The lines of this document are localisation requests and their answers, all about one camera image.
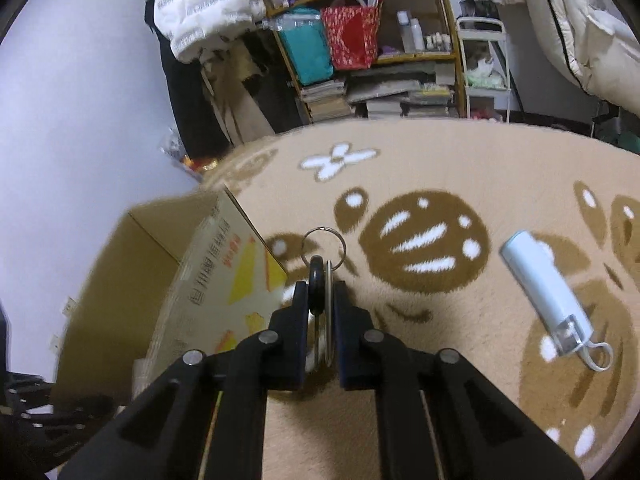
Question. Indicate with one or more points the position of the red patterned gift bag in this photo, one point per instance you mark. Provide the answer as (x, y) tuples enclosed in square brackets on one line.
[(350, 35)]

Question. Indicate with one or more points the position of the light blue portable device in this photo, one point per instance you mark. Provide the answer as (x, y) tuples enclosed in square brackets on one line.
[(542, 287)]

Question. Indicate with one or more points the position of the teal fabric bag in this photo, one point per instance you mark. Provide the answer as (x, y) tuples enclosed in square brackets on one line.
[(307, 52)]

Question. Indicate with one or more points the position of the white metal cart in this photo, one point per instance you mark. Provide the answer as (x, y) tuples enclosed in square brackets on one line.
[(482, 60)]

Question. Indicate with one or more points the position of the wooden storage shelf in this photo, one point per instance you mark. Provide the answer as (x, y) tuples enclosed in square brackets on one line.
[(447, 20)]

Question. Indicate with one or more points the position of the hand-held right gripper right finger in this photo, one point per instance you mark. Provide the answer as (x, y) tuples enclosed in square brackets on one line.
[(346, 345)]

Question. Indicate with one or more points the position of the black hanging garment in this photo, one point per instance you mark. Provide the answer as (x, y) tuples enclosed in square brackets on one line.
[(195, 105)]

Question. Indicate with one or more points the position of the beige brown patterned rug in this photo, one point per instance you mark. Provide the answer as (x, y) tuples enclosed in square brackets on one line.
[(450, 185)]

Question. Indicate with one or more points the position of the small stack of books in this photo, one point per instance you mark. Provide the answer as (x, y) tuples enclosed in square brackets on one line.
[(325, 102)]

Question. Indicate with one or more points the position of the large stack of magazines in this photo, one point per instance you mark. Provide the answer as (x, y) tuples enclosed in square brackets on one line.
[(400, 92)]

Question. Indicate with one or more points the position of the flattened brown cardboard sheets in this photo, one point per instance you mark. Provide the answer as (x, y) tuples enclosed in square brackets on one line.
[(245, 100)]

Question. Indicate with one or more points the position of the white puffer jacket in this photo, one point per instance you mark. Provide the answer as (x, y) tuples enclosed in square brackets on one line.
[(200, 5)]

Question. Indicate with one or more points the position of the clear plastic container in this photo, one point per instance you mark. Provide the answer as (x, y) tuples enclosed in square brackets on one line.
[(295, 21)]

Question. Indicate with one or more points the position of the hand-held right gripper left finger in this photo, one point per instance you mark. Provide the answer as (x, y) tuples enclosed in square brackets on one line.
[(295, 340)]

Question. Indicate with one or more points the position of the row of small bottles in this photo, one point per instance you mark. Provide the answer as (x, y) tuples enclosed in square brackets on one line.
[(439, 41)]

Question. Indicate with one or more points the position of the brown cardboard box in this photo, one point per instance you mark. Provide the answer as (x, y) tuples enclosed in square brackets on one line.
[(150, 285)]

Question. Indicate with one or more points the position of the beige wall outlet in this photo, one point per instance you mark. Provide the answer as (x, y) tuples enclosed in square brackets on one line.
[(56, 341), (68, 306)]

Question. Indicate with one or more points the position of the white duvet with black piping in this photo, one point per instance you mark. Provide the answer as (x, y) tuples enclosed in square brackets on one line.
[(580, 15)]

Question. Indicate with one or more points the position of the white plastic bottle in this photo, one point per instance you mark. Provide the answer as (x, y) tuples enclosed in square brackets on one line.
[(407, 30)]

